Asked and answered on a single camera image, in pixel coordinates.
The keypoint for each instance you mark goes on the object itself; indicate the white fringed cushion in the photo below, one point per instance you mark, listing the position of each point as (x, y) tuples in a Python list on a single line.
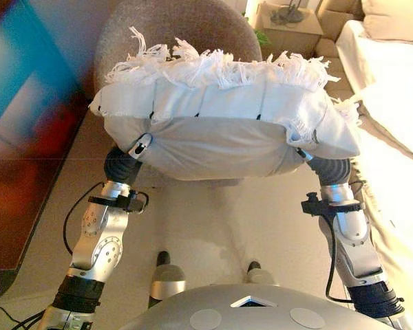
[(220, 144)]

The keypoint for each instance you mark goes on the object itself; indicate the beige wooden nightstand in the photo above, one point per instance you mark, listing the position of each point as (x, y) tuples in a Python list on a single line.
[(296, 38)]

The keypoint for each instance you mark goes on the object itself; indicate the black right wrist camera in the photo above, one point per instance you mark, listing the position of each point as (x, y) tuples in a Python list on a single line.
[(316, 206)]

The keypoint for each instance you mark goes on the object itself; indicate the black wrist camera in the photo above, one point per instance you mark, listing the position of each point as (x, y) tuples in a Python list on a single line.
[(134, 203), (316, 206)]

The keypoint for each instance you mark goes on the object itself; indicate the cream pillow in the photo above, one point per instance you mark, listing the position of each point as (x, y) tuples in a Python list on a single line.
[(392, 24)]

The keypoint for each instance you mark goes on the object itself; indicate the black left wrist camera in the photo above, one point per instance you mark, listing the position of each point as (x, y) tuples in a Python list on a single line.
[(134, 203)]

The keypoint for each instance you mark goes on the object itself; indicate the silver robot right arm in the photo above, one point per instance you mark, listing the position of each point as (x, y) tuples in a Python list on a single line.
[(358, 247)]

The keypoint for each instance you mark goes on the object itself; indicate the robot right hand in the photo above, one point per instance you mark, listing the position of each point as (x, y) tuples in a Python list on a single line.
[(332, 172)]

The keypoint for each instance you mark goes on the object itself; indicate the grey fabric tub armchair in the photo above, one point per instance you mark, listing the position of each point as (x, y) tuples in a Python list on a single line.
[(192, 24)]

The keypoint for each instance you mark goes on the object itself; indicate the colourful glossy panel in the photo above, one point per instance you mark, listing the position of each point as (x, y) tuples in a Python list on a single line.
[(20, 120)]

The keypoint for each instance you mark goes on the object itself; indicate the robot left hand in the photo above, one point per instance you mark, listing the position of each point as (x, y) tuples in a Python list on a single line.
[(122, 168)]

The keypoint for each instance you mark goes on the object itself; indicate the silver robot right leg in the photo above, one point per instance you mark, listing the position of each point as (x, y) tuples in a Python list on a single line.
[(259, 275)]

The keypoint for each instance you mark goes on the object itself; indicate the silver robot left leg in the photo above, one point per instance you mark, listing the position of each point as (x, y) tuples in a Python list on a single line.
[(167, 278)]

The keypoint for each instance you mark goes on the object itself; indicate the silver robot torso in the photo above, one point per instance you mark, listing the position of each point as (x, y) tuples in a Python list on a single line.
[(254, 316)]

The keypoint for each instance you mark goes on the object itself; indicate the green plant leaves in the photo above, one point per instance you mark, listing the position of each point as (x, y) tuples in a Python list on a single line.
[(263, 38)]

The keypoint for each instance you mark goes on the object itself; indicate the white bed sheet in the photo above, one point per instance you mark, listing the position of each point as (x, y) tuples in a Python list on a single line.
[(392, 68)]

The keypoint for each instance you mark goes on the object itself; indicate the beige upholstered bed frame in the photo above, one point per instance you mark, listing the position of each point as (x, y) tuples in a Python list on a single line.
[(330, 48)]

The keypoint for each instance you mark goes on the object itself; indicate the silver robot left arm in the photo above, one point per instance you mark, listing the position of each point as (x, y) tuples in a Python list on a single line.
[(100, 240)]

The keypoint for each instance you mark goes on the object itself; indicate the cream duvet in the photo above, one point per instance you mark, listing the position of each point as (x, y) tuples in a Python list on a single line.
[(399, 206)]

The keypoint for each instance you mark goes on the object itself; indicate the silver robot leg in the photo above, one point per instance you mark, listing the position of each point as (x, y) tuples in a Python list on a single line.
[(167, 278), (259, 275)]

